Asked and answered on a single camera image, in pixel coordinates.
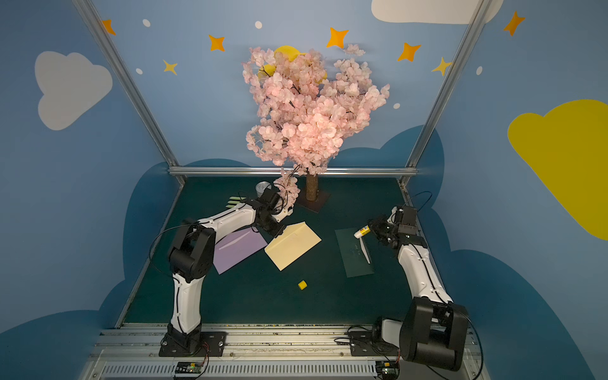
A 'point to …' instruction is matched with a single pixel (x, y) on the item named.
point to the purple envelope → (236, 248)
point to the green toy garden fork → (234, 202)
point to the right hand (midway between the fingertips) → (371, 219)
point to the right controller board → (388, 370)
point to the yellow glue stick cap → (302, 285)
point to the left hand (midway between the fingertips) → (280, 228)
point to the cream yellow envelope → (296, 240)
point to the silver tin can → (261, 186)
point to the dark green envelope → (354, 259)
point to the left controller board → (188, 367)
